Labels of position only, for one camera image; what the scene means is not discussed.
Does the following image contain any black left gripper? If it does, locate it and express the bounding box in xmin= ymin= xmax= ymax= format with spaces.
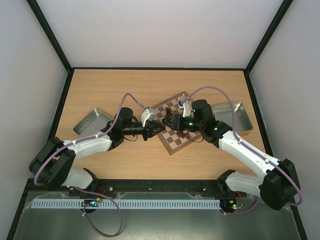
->
xmin=123 ymin=120 xmax=163 ymax=142

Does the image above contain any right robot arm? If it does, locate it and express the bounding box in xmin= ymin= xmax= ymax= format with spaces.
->
xmin=162 ymin=99 xmax=302 ymax=211

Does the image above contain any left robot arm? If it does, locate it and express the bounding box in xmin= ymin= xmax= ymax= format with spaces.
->
xmin=28 ymin=107 xmax=165 ymax=191

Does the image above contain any pile of dark chess pieces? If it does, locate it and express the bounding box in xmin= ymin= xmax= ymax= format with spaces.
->
xmin=165 ymin=107 xmax=172 ymax=114

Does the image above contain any wooden chess board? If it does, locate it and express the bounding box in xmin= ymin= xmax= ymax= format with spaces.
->
xmin=151 ymin=91 xmax=204 ymax=156

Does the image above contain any gold tin box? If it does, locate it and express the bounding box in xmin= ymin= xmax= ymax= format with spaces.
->
xmin=212 ymin=102 xmax=254 ymax=137

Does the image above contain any silver tin lid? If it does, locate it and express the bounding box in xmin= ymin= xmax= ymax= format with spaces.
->
xmin=73 ymin=108 xmax=113 ymax=138

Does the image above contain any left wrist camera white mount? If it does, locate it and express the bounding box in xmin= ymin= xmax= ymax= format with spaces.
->
xmin=140 ymin=107 xmax=156 ymax=127

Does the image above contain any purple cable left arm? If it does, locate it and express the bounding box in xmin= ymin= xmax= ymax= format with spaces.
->
xmin=33 ymin=93 xmax=148 ymax=237

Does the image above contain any light blue cable duct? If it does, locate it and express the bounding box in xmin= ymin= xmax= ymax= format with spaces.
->
xmin=31 ymin=199 xmax=221 ymax=210

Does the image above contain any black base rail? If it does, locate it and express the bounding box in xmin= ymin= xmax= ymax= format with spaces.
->
xmin=95 ymin=179 xmax=225 ymax=198

